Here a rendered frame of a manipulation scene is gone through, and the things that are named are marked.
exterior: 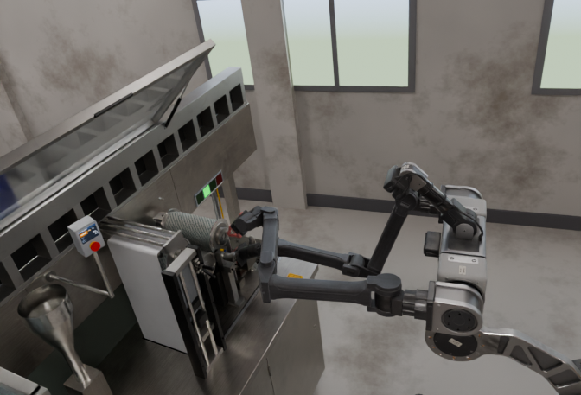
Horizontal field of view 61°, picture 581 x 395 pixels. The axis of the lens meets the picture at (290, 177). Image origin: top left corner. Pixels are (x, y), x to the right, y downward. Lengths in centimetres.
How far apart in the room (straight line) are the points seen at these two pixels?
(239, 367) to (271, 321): 25
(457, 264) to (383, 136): 249
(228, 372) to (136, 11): 302
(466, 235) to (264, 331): 100
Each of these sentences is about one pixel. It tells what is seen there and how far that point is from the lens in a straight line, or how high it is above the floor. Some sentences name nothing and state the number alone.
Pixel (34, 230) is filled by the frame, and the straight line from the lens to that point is 190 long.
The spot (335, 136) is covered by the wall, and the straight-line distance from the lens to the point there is 399.
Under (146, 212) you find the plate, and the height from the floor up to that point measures 134.
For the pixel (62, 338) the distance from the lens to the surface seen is 173.
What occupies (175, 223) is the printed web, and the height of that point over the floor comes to 130.
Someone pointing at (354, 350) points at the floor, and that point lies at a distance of 325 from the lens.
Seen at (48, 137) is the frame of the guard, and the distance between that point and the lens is 142.
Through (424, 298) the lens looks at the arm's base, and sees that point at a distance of 146.
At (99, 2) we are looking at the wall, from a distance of 448.
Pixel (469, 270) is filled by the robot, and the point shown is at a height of 153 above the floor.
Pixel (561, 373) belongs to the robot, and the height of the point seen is 105.
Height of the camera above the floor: 253
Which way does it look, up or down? 31 degrees down
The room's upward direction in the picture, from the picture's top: 8 degrees counter-clockwise
